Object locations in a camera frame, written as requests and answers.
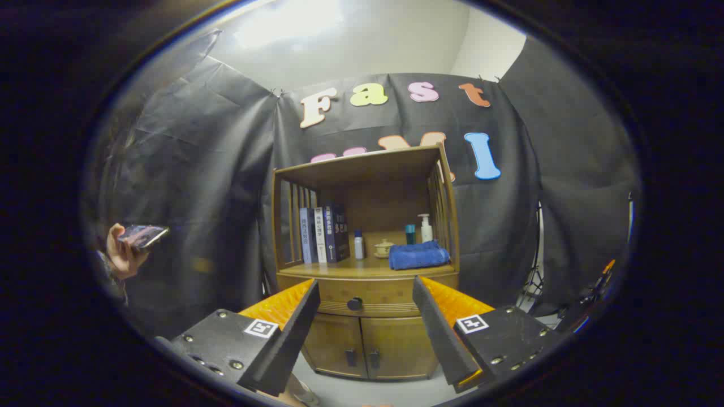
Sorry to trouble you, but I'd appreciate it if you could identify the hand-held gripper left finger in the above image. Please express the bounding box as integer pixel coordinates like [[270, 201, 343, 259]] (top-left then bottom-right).
[[170, 279, 321, 397]]

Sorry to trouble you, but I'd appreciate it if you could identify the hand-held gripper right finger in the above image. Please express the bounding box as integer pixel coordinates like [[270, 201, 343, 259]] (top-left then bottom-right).
[[412, 275, 561, 395]]

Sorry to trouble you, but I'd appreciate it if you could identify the wooden drawer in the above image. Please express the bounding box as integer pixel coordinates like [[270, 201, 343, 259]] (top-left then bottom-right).
[[276, 273, 460, 318]]

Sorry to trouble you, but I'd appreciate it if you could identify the wooden cabinet door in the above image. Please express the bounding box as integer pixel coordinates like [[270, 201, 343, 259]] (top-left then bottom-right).
[[301, 314, 368, 378], [361, 317, 440, 380]]

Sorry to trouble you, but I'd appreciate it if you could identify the wooden countertop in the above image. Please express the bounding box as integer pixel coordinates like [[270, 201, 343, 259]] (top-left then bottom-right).
[[278, 231, 458, 279]]

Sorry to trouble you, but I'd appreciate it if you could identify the wooden cabinet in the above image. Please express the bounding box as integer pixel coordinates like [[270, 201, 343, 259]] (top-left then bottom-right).
[[270, 144, 460, 380]]

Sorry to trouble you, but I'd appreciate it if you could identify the blue towel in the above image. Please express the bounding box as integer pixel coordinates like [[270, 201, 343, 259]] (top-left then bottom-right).
[[389, 240, 451, 271]]

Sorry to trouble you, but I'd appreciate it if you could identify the pale blue book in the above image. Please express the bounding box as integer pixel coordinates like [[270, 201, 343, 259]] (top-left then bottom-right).
[[299, 207, 318, 265]]

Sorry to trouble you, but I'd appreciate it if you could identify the white book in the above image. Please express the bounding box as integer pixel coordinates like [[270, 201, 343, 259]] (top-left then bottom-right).
[[314, 206, 329, 263]]

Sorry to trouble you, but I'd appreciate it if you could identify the black tripod stand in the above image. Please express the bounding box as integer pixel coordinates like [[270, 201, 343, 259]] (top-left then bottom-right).
[[518, 201, 546, 311]]

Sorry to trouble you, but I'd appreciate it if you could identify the dark blue book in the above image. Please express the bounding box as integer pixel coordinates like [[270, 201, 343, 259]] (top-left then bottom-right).
[[324, 202, 351, 263]]

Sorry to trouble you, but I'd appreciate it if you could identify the dark equipment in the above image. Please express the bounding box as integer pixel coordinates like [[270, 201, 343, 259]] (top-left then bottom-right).
[[557, 257, 617, 334]]

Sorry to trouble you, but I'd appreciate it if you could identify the smartphone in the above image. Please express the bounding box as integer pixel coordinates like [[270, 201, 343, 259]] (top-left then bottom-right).
[[117, 224, 170, 250]]

